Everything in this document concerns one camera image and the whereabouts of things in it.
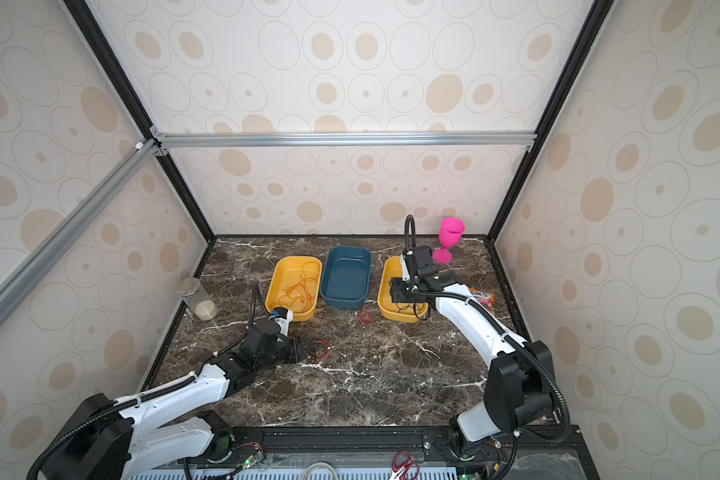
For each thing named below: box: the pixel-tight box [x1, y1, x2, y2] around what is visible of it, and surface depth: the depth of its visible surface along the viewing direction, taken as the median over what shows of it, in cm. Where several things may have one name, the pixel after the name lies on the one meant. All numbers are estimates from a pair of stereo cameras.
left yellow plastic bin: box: [265, 256, 323, 322], surface depth 106 cm
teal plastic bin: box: [320, 246, 373, 309], surface depth 108 cm
